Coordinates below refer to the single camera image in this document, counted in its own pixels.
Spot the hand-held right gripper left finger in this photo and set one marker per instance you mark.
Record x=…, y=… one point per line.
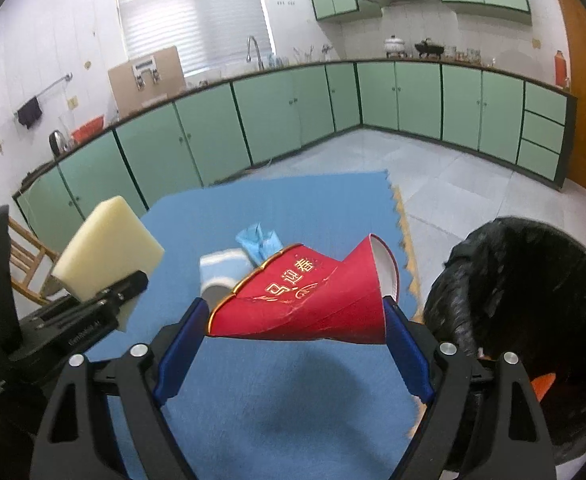
x=178, y=355

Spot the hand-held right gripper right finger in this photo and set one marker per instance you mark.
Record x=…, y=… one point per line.
x=408, y=355

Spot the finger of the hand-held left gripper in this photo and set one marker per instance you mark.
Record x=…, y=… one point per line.
x=123, y=287

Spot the cream foam block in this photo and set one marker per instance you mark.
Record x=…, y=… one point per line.
x=108, y=245

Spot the red paper cup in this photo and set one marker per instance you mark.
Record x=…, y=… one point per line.
x=313, y=305

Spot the black trash bin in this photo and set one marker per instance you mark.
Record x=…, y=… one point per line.
x=523, y=285

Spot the orange plastic piece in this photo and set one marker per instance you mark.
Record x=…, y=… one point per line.
x=543, y=385

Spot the wooden chair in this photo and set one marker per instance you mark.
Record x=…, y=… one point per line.
x=28, y=260

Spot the white blue paper cup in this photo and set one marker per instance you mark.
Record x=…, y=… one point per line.
x=218, y=267

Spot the yellow foam mat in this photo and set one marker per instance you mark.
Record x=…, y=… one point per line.
x=408, y=240

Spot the steel kettle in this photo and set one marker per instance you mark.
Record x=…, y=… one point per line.
x=59, y=144

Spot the red basin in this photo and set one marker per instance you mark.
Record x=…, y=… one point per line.
x=89, y=130

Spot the blue foam mat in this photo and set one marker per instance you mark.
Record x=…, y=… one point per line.
x=298, y=200

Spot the dark towel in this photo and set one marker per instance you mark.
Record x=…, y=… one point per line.
x=29, y=112

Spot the brown cardboard box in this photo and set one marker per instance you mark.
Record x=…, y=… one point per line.
x=143, y=90

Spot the green base cabinet run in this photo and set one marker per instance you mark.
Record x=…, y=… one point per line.
x=273, y=110

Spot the metal faucet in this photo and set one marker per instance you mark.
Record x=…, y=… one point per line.
x=252, y=45

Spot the white window blind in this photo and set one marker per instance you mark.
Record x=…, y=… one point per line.
x=193, y=20

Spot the row of glass jars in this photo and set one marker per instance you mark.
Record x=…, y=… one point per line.
x=470, y=57

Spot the black wok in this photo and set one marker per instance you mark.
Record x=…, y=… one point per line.
x=429, y=49

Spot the white pot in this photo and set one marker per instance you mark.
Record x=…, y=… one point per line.
x=394, y=46

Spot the red thermos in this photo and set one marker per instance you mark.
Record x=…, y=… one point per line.
x=560, y=67

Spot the yellow wall sticker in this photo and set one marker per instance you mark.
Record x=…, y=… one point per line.
x=73, y=103

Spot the metal towel rail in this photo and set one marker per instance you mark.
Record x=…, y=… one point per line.
x=48, y=90

